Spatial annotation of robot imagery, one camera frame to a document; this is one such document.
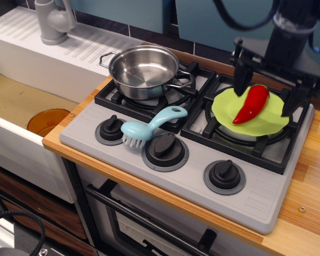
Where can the black right stove knob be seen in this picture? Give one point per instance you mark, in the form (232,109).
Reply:
(224,177)

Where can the black oven door handle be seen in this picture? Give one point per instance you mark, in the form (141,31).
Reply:
(103,196)

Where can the black burner grate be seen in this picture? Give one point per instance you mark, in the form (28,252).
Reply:
(277,152)
(144,111)

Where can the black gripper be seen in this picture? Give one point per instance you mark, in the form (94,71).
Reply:
(281,58)

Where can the black middle stove knob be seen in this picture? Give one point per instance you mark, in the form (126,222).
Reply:
(165,153)

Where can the light blue dish brush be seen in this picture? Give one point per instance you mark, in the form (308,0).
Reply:
(136,134)

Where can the orange sink drain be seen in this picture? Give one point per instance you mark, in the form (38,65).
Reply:
(44,122)

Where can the red chili pepper toy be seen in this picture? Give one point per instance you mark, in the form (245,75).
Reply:
(255,102)

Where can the white toy sink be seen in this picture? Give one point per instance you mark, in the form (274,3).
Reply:
(36,77)

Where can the stainless steel pot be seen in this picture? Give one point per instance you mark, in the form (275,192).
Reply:
(146,72)

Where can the black right burner grate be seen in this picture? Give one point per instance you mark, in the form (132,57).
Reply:
(277,152)

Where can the light green plate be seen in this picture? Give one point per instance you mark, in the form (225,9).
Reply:
(227,104)

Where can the black left stove knob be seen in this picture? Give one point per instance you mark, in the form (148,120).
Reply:
(109,131)

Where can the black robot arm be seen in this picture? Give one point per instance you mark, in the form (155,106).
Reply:
(297,17)

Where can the wooden drawer front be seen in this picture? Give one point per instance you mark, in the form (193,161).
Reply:
(62,223)

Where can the grey toy stove top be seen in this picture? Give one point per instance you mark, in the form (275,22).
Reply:
(256,206)

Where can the grey toy faucet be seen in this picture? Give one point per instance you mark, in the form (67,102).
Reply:
(54,24)

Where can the black stove knob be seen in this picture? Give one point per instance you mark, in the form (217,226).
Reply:
(165,153)
(224,177)
(109,131)

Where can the black left burner grate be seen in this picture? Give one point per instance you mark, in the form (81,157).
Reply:
(144,111)

